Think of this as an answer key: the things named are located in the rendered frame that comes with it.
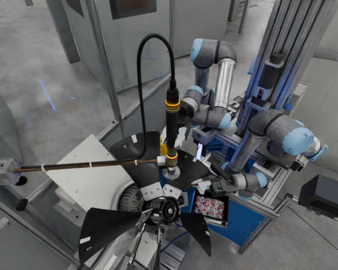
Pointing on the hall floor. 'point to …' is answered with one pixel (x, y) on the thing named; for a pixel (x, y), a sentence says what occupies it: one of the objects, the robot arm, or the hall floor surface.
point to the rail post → (255, 235)
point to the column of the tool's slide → (33, 224)
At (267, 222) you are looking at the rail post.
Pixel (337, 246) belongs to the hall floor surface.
